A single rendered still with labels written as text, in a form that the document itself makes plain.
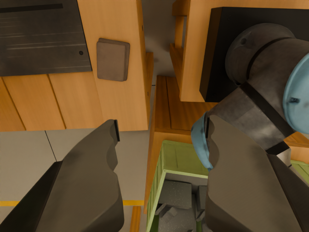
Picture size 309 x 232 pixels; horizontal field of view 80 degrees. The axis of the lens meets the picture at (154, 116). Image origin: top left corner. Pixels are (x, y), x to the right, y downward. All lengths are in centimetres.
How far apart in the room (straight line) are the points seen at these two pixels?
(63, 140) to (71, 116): 130
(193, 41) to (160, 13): 86
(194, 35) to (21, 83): 52
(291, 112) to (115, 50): 38
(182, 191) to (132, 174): 126
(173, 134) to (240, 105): 45
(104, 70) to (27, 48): 21
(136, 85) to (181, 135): 31
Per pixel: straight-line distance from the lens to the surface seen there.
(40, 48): 60
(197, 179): 83
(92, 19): 53
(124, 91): 55
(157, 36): 141
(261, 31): 47
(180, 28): 117
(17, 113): 75
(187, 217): 87
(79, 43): 55
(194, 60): 57
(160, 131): 74
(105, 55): 50
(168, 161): 66
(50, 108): 68
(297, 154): 98
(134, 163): 192
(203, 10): 56
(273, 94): 33
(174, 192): 81
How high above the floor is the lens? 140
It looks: 62 degrees down
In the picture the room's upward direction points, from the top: 177 degrees counter-clockwise
